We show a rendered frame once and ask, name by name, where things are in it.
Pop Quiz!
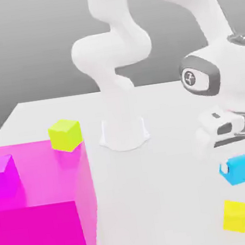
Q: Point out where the small yellow cube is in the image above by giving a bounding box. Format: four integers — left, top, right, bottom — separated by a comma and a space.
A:
219, 197, 245, 237

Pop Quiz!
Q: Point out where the small magenta cube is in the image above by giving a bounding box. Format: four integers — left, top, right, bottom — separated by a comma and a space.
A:
0, 153, 26, 211

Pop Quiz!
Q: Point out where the small blue cube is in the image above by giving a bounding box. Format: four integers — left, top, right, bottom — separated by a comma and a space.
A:
217, 154, 245, 188

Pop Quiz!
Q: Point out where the small lime cube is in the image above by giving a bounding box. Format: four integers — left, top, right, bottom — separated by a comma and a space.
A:
46, 117, 85, 155

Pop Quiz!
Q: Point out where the large magenta box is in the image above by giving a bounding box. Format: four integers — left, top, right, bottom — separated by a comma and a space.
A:
0, 134, 103, 245

